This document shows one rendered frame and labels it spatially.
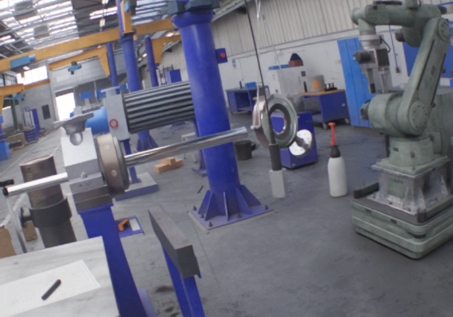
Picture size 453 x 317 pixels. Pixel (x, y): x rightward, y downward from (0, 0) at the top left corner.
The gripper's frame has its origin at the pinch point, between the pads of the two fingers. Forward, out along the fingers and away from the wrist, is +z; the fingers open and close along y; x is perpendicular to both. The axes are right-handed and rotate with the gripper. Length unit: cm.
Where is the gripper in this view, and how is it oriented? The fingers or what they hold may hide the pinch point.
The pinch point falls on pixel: (377, 88)
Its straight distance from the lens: 279.1
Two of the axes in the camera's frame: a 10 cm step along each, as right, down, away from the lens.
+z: 1.8, 9.6, 1.9
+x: -9.3, 2.3, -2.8
